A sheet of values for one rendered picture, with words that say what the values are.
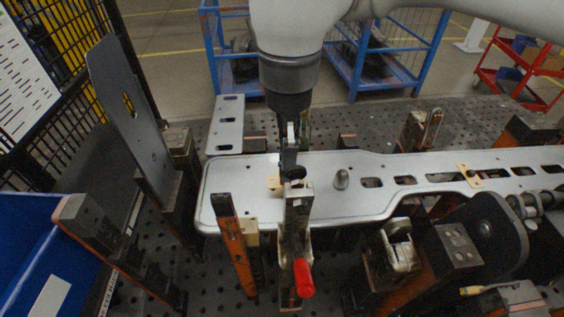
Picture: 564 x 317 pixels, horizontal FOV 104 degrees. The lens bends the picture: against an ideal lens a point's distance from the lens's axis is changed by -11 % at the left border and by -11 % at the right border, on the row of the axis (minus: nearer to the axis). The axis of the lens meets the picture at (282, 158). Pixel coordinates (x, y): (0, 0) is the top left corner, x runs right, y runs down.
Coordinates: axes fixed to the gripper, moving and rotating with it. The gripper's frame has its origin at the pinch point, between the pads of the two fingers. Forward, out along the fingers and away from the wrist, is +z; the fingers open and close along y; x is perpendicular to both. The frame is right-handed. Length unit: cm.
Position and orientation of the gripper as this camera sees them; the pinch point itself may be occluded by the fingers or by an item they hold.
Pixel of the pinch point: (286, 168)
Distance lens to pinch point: 52.9
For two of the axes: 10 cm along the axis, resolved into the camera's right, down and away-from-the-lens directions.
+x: -10.0, 0.5, -0.6
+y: -0.7, -7.2, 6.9
